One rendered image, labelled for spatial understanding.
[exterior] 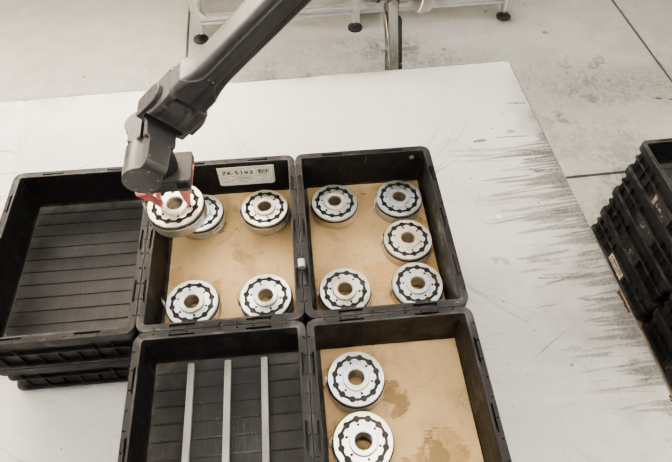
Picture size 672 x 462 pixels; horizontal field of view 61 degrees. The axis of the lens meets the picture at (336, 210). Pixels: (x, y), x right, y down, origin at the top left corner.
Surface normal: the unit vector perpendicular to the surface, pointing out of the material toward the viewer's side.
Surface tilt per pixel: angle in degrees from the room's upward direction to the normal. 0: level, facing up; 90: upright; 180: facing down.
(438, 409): 0
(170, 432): 0
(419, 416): 0
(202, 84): 89
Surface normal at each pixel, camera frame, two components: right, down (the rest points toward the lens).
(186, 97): 0.14, 0.78
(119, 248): 0.00, -0.61
